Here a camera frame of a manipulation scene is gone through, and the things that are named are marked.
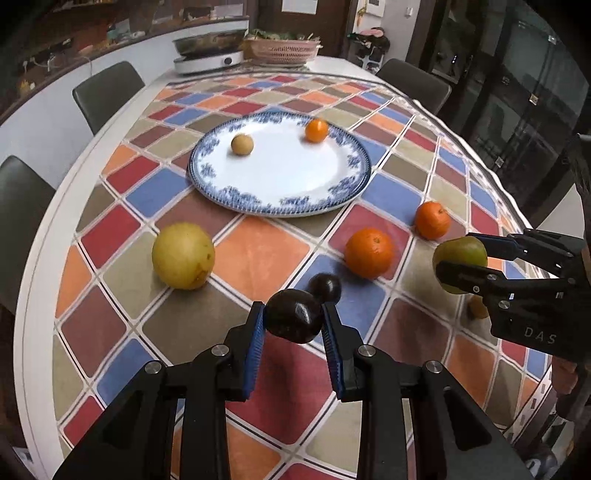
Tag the person's right hand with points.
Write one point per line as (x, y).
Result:
(563, 383)

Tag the blue and white plate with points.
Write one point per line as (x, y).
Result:
(286, 175)

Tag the white induction cooker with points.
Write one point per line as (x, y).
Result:
(207, 64)

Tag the large yellow pear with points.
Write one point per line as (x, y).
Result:
(183, 256)

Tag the pink plastic basket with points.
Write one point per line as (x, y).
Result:
(281, 51)

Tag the small tan round fruit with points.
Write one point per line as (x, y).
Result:
(242, 144)

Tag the dark purple plum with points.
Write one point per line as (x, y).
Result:
(328, 286)
(293, 318)

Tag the dark glass sliding door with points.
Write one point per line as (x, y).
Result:
(508, 83)

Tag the large orange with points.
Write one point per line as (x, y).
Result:
(369, 253)

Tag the dark grey dining chair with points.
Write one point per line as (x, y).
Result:
(21, 221)
(413, 81)
(108, 94)

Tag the white curved counter cabinet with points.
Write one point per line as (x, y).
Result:
(41, 115)

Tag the green tangerine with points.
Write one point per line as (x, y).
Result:
(461, 251)

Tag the red and white wall calendar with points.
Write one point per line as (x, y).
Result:
(299, 5)

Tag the colourful checkered tablecloth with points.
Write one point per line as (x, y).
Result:
(258, 258)

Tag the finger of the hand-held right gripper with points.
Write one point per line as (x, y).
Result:
(498, 288)
(531, 249)

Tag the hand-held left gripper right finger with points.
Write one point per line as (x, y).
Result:
(331, 350)

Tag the small orange tangerine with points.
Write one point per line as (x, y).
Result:
(316, 130)
(478, 308)

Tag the orange tangerine with stem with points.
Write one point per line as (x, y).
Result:
(432, 220)

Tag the stainless steel pot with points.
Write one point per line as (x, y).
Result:
(210, 41)

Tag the green leafy vegetables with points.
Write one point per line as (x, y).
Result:
(277, 33)

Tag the white shoe rack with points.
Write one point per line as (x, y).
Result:
(371, 46)

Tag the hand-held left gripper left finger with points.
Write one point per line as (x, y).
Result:
(257, 341)

